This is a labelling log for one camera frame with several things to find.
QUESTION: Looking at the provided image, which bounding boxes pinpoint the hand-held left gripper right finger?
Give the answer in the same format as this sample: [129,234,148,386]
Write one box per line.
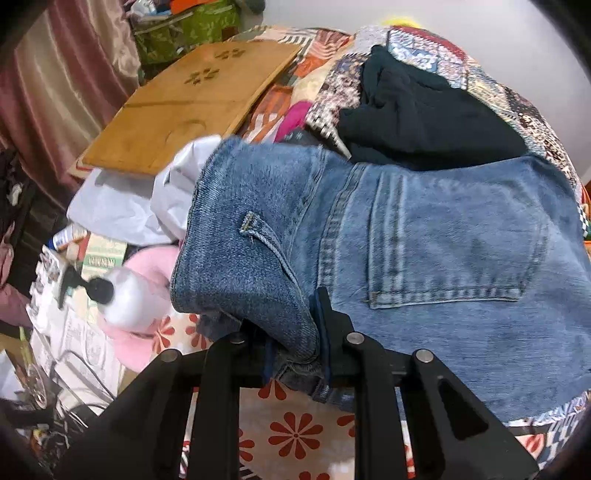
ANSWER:
[308,287,541,480]

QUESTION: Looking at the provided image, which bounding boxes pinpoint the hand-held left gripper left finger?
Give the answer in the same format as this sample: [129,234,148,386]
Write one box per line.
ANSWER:
[55,330,278,480]

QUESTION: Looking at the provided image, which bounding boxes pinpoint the blue denim pants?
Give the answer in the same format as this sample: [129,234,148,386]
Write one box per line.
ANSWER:
[170,136,591,423]

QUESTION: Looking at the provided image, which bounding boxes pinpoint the red flower printed sheet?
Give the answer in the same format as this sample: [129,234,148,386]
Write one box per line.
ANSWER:
[152,313,370,480]

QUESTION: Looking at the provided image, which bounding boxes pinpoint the white pump bottle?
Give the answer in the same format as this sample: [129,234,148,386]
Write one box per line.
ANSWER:
[58,267,171,331]

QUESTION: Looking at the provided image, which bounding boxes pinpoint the pink plush pillow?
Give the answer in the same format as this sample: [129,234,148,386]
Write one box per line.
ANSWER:
[98,246,204,371]

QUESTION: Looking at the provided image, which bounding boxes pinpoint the pile of printed papers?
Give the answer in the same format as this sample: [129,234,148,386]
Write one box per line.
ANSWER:
[28,247,127,398]

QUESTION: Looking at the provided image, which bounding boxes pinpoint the green printed book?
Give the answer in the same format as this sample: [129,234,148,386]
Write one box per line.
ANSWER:
[81,233,129,281]

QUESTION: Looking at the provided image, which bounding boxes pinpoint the white cloth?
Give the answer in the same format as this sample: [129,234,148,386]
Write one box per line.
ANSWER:
[67,135,223,246]

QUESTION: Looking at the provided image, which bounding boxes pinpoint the small white tube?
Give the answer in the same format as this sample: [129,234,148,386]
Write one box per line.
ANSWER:
[50,224,88,253]

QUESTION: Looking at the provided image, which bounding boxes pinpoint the magenta cloth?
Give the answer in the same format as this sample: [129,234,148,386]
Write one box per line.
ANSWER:
[274,102,315,141]

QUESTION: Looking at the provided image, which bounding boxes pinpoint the orange geometric printed blanket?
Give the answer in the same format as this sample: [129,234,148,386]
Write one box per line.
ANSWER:
[231,27,365,144]

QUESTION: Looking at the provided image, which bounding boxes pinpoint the dark folded garment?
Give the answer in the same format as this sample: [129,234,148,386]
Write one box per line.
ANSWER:
[337,45,529,171]

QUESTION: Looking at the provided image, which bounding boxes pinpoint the wooden lap board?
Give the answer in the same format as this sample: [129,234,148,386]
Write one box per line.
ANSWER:
[76,42,303,176]

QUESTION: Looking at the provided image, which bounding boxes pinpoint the black bag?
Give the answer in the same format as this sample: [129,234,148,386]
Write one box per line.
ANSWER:
[0,148,47,296]

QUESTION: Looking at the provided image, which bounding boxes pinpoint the patchwork quilt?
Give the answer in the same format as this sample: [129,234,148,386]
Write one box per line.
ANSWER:
[305,25,591,468]

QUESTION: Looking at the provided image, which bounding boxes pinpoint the yellow plush object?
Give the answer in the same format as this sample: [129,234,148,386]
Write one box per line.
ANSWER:
[382,14,422,29]

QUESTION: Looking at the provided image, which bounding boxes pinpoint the green patterned bag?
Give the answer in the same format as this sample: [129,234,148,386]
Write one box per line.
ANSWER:
[131,0,242,70]

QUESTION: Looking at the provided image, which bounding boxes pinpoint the pink satin curtain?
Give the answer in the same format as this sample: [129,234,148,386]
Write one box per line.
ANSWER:
[0,0,140,195]

